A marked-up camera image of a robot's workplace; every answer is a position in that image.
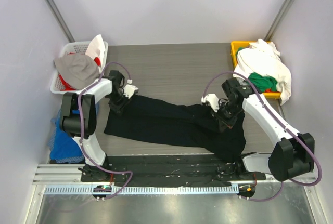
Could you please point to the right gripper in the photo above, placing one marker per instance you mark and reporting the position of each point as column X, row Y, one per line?
column 225, row 118

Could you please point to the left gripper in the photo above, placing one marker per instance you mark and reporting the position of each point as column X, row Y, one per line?
column 117, row 103

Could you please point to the black t shirt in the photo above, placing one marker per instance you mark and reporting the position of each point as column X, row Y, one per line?
column 156, row 121

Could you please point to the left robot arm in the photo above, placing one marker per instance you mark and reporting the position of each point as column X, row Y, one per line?
column 78, row 119

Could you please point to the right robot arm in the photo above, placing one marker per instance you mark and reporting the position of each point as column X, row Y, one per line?
column 292, row 152

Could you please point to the green t shirt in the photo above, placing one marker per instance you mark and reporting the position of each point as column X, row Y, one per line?
column 266, row 84

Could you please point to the beige grey shirt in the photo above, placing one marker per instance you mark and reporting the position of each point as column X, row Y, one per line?
column 78, row 70

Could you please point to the white and red garment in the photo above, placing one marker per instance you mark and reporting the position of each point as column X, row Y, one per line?
column 95, row 50

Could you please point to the white t shirt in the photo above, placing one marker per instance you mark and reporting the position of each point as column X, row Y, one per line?
column 263, row 58

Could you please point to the white plastic laundry basket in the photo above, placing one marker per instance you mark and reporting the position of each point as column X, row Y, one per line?
column 57, row 87

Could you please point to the yellow plastic bin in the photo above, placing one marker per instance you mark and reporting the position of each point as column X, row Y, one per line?
column 238, row 45

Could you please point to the blue checkered shirt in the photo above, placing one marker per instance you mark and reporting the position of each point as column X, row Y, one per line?
column 56, row 153

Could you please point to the solid blue shirt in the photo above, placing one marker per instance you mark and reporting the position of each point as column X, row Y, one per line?
column 62, row 146

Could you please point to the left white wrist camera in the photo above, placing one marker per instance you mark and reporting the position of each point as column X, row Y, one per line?
column 129, row 89

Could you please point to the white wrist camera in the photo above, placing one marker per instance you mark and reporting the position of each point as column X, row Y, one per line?
column 129, row 89
column 211, row 100

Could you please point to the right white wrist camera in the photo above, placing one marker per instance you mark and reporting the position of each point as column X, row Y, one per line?
column 211, row 100

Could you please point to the aluminium rail frame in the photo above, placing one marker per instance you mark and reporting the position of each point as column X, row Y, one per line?
column 70, row 173

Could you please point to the white slotted cable duct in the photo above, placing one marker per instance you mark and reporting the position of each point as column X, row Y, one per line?
column 106, row 190

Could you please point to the left corner aluminium post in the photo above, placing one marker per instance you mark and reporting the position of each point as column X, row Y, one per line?
column 60, row 20

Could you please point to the corner aluminium post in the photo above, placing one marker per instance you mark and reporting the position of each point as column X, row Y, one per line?
column 60, row 20
column 286, row 5

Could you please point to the right corner aluminium post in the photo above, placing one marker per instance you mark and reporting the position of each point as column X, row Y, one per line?
column 286, row 5

